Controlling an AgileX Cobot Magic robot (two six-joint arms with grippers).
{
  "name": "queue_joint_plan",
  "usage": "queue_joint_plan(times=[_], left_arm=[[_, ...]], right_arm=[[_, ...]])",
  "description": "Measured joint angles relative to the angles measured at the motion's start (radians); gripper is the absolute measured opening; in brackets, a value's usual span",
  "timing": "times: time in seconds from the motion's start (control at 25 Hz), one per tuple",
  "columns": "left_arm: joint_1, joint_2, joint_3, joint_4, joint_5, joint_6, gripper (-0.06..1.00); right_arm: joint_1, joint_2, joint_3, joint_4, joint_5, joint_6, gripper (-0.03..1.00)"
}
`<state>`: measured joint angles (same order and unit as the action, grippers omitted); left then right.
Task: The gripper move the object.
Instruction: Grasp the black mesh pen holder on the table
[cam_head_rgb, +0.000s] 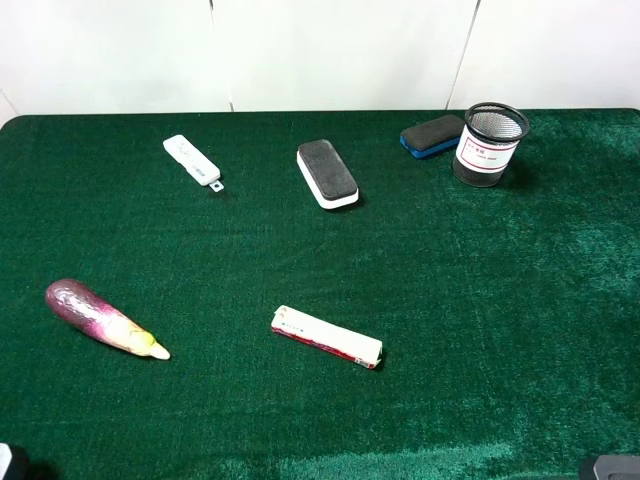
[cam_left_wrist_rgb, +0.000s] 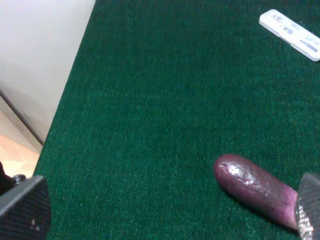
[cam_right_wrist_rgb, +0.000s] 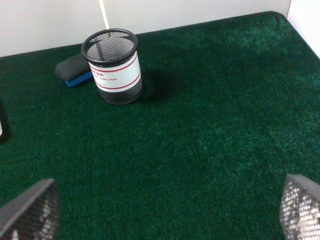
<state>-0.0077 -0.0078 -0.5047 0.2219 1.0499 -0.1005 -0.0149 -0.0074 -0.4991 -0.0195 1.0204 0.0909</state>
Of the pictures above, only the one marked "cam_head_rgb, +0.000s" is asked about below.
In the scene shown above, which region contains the black mesh pen holder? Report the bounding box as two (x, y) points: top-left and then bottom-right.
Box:
(452, 102), (530, 188)

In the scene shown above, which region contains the grey black object bottom right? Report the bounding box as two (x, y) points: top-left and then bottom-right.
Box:
(579, 455), (640, 480)

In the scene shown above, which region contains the black white object bottom left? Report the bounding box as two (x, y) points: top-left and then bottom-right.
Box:
(0, 443), (29, 480)

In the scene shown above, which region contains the white whiteboard eraser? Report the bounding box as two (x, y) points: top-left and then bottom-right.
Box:
(296, 139), (359, 210)

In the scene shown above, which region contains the white red wrapped packet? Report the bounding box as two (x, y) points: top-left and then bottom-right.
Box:
(271, 305), (383, 369)

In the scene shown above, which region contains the blue whiteboard eraser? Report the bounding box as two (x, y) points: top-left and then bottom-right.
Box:
(400, 115), (465, 159)

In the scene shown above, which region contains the white plastic remote device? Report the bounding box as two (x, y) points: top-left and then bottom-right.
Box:
(163, 135), (224, 192)

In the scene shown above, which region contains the green felt table cloth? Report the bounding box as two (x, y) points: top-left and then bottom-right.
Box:
(1, 109), (639, 479)

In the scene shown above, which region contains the purple toy eggplant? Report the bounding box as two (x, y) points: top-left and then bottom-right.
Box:
(45, 279), (171, 360)

